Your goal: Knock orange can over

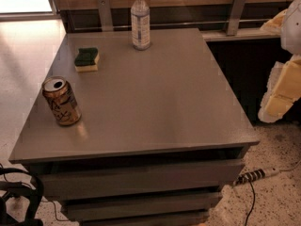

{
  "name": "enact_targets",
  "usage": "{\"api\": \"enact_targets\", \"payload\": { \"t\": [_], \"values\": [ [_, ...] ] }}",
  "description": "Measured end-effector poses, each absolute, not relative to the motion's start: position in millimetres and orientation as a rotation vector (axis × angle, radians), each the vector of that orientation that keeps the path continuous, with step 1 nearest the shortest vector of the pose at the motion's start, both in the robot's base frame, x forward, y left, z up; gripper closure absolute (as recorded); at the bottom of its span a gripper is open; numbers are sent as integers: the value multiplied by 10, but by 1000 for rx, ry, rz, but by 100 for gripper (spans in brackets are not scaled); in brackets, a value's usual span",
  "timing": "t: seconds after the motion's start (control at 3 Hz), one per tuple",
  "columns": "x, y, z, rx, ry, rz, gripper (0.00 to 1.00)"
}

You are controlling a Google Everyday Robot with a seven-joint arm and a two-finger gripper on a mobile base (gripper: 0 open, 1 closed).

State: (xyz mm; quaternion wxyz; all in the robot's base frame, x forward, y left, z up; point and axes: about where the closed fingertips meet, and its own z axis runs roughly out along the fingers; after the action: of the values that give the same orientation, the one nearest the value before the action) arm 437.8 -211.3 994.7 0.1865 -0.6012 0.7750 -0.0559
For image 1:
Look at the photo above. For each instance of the metal wall rail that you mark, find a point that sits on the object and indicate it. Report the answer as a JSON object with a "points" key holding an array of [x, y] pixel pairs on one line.
{"points": [[203, 26]]}

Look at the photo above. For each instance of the green and yellow sponge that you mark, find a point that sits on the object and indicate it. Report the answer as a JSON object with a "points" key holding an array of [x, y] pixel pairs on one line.
{"points": [[87, 60]]}

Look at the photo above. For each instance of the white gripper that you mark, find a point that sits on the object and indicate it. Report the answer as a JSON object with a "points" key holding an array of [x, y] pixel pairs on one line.
{"points": [[292, 32]]}

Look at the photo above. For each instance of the white power strip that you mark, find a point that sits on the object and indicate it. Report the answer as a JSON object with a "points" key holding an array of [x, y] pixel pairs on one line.
{"points": [[255, 175]]}

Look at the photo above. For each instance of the right metal wall bracket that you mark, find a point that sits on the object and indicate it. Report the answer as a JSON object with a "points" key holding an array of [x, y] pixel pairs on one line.
{"points": [[236, 11]]}

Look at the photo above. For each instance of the clear plastic water bottle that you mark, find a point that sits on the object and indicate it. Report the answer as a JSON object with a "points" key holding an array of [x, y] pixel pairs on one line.
{"points": [[140, 21]]}

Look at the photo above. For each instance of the orange soda can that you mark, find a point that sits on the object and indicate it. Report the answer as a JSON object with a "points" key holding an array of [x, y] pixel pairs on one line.
{"points": [[58, 93]]}

